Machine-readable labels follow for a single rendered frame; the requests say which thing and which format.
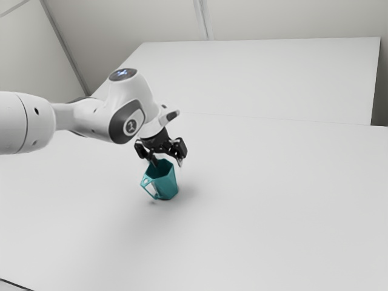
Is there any teal faceted mug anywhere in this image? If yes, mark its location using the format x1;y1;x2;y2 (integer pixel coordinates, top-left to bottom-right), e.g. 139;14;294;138
139;158;180;201

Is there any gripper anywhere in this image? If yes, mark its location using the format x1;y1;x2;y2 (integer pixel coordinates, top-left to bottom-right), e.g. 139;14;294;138
133;127;189;169

